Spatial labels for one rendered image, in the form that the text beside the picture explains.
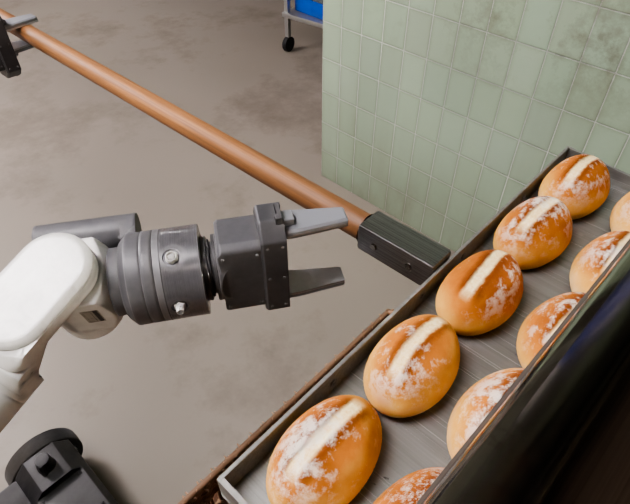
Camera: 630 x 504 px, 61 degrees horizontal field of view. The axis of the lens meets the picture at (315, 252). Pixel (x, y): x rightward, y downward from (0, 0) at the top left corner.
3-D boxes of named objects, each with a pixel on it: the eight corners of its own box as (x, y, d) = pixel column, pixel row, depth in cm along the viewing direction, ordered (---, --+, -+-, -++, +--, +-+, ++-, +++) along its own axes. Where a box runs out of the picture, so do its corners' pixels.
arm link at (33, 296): (107, 253, 45) (-12, 390, 40) (132, 290, 53) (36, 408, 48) (48, 216, 46) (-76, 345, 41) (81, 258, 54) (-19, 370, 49)
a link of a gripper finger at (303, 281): (339, 262, 57) (282, 271, 56) (346, 284, 55) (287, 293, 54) (338, 273, 58) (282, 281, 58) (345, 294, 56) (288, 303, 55)
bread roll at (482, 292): (480, 358, 45) (495, 317, 42) (416, 317, 49) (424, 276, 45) (534, 293, 51) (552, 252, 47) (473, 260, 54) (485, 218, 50)
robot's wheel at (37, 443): (-5, 488, 137) (61, 428, 144) (-13, 475, 139) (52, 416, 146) (39, 504, 153) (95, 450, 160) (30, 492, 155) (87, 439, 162)
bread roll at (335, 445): (315, 556, 35) (315, 526, 31) (244, 489, 38) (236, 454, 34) (402, 443, 40) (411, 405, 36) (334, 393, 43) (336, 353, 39)
